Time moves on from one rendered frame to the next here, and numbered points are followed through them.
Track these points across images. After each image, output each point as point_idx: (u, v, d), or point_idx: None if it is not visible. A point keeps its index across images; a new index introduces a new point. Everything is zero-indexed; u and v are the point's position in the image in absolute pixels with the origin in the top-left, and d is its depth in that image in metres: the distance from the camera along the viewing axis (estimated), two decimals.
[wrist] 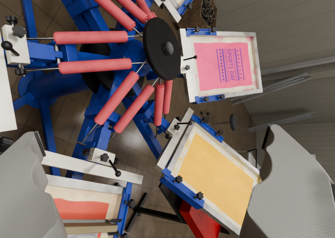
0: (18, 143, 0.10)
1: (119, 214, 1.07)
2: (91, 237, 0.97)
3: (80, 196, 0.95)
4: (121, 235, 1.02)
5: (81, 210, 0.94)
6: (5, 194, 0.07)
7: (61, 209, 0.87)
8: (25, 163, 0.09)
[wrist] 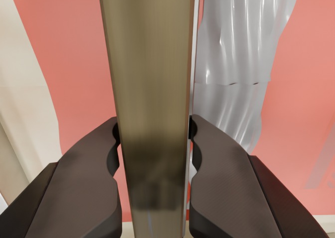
0: (104, 125, 0.11)
1: None
2: None
3: (13, 63, 0.17)
4: None
5: (81, 30, 0.16)
6: (84, 168, 0.08)
7: None
8: (104, 145, 0.10)
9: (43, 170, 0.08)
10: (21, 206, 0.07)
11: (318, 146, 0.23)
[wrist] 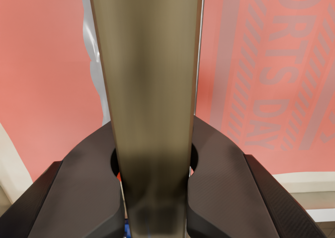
0: (108, 125, 0.11)
1: None
2: None
3: None
4: None
5: None
6: (88, 167, 0.08)
7: (26, 102, 0.26)
8: (108, 144, 0.10)
9: (48, 168, 0.08)
10: (25, 204, 0.07)
11: (206, 116, 0.29)
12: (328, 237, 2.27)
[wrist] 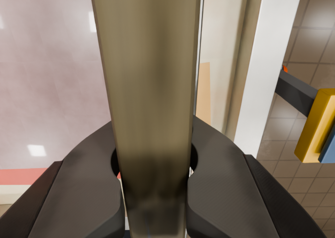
0: (109, 125, 0.11)
1: None
2: None
3: None
4: None
5: None
6: (88, 167, 0.08)
7: None
8: (108, 144, 0.10)
9: (48, 168, 0.08)
10: (25, 204, 0.07)
11: None
12: None
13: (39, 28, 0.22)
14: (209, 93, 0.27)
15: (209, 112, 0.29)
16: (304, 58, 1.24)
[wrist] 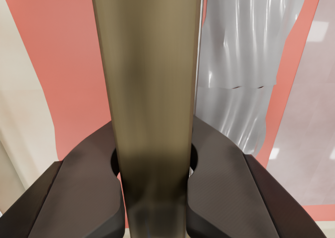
0: (109, 125, 0.11)
1: None
2: None
3: (6, 65, 0.16)
4: None
5: (77, 31, 0.15)
6: (88, 167, 0.08)
7: None
8: (108, 144, 0.10)
9: (48, 168, 0.08)
10: (26, 204, 0.07)
11: None
12: None
13: None
14: None
15: None
16: None
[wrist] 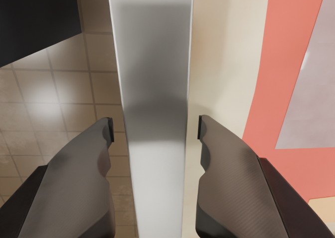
0: (94, 126, 0.11)
1: None
2: None
3: None
4: None
5: None
6: (75, 170, 0.08)
7: None
8: (95, 146, 0.10)
9: (32, 173, 0.08)
10: (10, 211, 0.07)
11: None
12: None
13: None
14: None
15: (329, 222, 0.24)
16: None
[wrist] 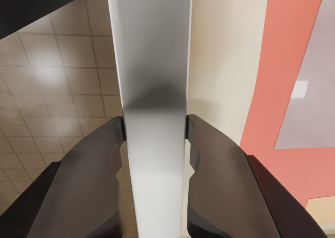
0: (107, 125, 0.11)
1: None
2: None
3: None
4: None
5: None
6: (86, 167, 0.08)
7: None
8: (107, 145, 0.10)
9: (46, 169, 0.08)
10: (23, 205, 0.07)
11: None
12: None
13: None
14: None
15: (328, 221, 0.24)
16: None
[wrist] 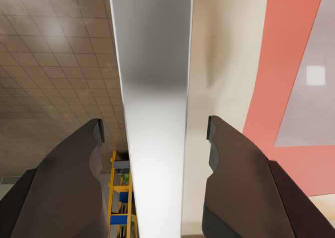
0: (84, 128, 0.11)
1: None
2: None
3: None
4: None
5: None
6: (66, 172, 0.08)
7: None
8: (85, 147, 0.09)
9: (21, 178, 0.08)
10: None
11: None
12: None
13: None
14: None
15: (327, 219, 0.24)
16: None
